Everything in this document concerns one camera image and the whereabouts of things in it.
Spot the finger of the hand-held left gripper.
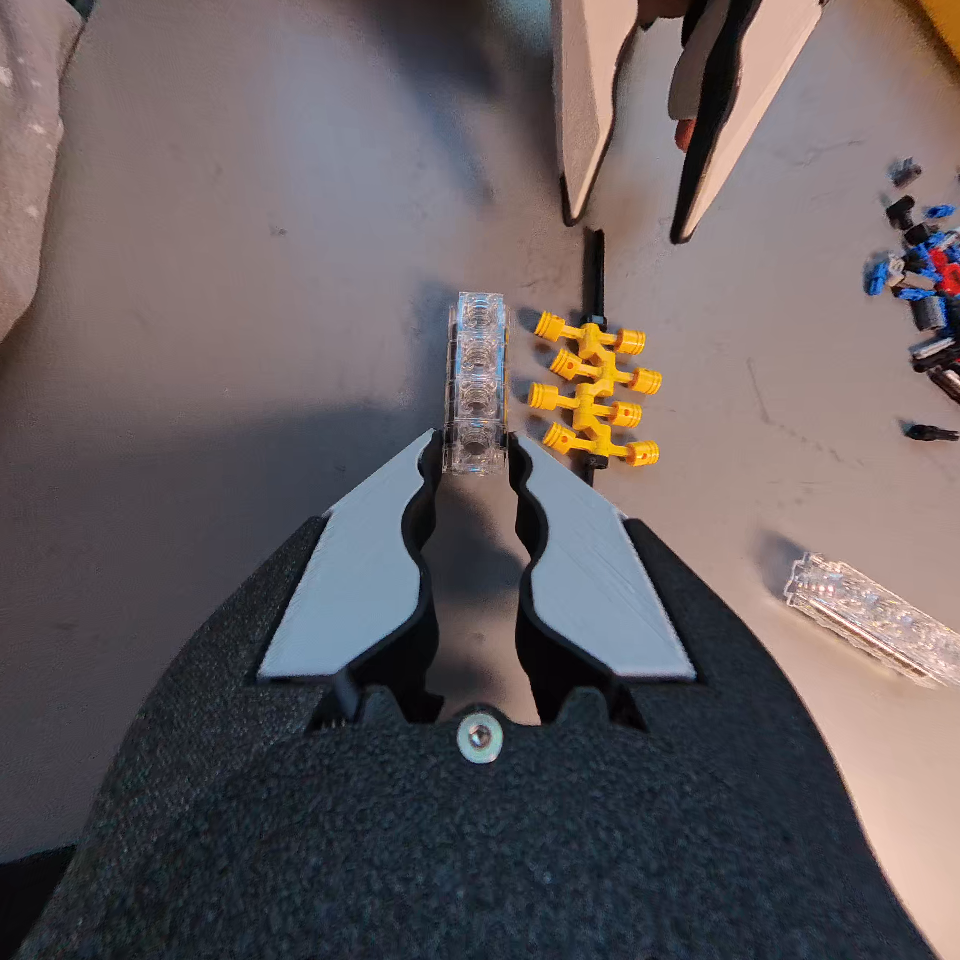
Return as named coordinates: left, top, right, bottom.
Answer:
left=669, top=0, right=828, bottom=245
left=549, top=0, right=642, bottom=228

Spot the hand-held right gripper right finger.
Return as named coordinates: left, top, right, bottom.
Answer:
left=508, top=432, right=699, bottom=727

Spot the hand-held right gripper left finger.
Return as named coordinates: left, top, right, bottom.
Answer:
left=257, top=427, right=445, bottom=723

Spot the yellow piston crankshaft assembly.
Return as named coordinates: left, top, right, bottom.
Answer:
left=527, top=227, right=665, bottom=490

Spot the clear plastic engine block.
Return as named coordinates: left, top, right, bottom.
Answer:
left=783, top=551, right=960, bottom=690
left=442, top=291, right=513, bottom=477

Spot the yellow storage bin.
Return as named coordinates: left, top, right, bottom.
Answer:
left=903, top=0, right=960, bottom=42

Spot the pile of mixed coloured connectors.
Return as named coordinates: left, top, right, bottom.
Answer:
left=862, top=195, right=960, bottom=406

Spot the grey patterned sweatshirt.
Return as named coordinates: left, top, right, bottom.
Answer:
left=0, top=0, right=85, bottom=342

